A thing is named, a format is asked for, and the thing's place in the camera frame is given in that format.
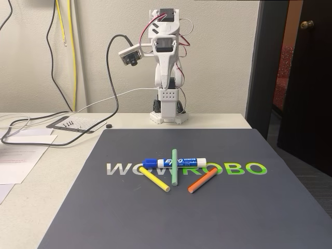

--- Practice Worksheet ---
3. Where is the long yellow wire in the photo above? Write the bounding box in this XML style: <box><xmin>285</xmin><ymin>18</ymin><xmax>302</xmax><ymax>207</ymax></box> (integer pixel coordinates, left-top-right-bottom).
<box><xmin>67</xmin><ymin>0</ymin><xmax>77</xmax><ymax>112</ymax></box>

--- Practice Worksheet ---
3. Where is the white cable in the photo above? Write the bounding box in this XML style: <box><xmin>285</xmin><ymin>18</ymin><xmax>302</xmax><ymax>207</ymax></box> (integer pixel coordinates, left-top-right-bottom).
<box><xmin>0</xmin><ymin>87</ymin><xmax>159</xmax><ymax>137</ymax></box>

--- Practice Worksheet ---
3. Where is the black camera cable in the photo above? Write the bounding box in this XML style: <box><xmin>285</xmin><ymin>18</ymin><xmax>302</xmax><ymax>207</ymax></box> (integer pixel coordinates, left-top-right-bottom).
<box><xmin>1</xmin><ymin>34</ymin><xmax>135</xmax><ymax>147</ymax></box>

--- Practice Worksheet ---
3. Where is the dark grey door frame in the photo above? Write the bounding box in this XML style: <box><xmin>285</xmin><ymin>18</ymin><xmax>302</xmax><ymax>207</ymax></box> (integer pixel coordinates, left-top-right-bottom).
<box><xmin>245</xmin><ymin>0</ymin><xmax>290</xmax><ymax>141</ymax></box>

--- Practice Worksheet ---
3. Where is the black wall cable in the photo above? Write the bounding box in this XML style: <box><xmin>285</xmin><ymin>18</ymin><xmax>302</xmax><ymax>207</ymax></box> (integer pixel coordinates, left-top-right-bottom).
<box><xmin>46</xmin><ymin>0</ymin><xmax>73</xmax><ymax>112</ymax></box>

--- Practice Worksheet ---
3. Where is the dark grey printed mat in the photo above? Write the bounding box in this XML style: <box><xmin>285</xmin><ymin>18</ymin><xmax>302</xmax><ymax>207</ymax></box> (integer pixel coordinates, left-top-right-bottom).
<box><xmin>37</xmin><ymin>128</ymin><xmax>332</xmax><ymax>249</ymax></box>

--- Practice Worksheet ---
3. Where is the thin black hanging cable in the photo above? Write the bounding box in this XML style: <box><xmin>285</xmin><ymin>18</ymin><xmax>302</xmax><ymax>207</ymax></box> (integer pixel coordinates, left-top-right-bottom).
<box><xmin>0</xmin><ymin>0</ymin><xmax>13</xmax><ymax>30</ymax></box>

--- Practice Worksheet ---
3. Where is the thin yellow wire with tip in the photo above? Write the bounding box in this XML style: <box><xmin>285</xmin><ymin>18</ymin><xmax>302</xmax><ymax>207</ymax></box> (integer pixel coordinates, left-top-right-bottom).
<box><xmin>56</xmin><ymin>0</ymin><xmax>67</xmax><ymax>47</ymax></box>

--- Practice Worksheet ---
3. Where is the striped screw tray mat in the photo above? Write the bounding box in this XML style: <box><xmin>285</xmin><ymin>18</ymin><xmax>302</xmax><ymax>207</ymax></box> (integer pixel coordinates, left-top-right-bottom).
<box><xmin>46</xmin><ymin>116</ymin><xmax>107</xmax><ymax>134</ymax></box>

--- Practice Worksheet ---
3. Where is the dark brown door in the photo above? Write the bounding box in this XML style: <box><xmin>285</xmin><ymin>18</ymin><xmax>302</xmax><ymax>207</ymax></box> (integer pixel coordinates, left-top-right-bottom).
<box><xmin>276</xmin><ymin>0</ymin><xmax>332</xmax><ymax>178</ymax></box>

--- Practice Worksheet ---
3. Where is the white camera box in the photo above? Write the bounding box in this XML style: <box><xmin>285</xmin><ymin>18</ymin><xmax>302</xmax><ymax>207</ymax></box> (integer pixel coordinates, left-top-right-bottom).
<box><xmin>118</xmin><ymin>44</ymin><xmax>142</xmax><ymax>66</ymax></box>

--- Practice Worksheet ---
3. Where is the blue dry erase marker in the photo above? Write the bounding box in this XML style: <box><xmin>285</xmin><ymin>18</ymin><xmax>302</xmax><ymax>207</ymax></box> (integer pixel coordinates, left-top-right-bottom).
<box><xmin>142</xmin><ymin>157</ymin><xmax>208</xmax><ymax>169</ymax></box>

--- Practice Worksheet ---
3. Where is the white paper sheet with text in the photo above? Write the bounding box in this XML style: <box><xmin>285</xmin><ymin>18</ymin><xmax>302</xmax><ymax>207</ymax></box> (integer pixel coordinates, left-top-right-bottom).
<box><xmin>0</xmin><ymin>146</ymin><xmax>49</xmax><ymax>185</ymax></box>

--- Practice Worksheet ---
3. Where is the yellow chalk stick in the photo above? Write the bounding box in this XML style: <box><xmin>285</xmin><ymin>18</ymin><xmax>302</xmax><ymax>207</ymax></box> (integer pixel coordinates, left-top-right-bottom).
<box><xmin>139</xmin><ymin>166</ymin><xmax>171</xmax><ymax>193</ymax></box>

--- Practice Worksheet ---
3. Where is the blank white paper sheet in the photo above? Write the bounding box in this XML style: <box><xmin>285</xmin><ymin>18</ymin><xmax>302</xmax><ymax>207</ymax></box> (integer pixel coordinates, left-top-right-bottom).
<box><xmin>0</xmin><ymin>129</ymin><xmax>59</xmax><ymax>149</ymax></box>

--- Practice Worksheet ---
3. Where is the pale lavender paper sheet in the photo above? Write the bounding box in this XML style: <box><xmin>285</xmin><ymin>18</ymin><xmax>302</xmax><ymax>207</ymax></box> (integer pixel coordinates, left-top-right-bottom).
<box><xmin>0</xmin><ymin>183</ymin><xmax>13</xmax><ymax>204</ymax></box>

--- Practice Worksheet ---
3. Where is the orange chalk stick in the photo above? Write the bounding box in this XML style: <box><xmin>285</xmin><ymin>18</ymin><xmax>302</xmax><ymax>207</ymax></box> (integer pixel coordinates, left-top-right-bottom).
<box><xmin>187</xmin><ymin>167</ymin><xmax>218</xmax><ymax>194</ymax></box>

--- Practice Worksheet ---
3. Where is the green chalk stick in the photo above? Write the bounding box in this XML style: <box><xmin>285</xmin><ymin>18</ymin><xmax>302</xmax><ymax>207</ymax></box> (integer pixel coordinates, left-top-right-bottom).
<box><xmin>171</xmin><ymin>148</ymin><xmax>179</xmax><ymax>187</ymax></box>

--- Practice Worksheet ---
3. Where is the red patterned furniture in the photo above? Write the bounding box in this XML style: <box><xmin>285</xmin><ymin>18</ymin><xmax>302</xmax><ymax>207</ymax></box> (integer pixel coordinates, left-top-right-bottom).
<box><xmin>272</xmin><ymin>45</ymin><xmax>295</xmax><ymax>110</ymax></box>

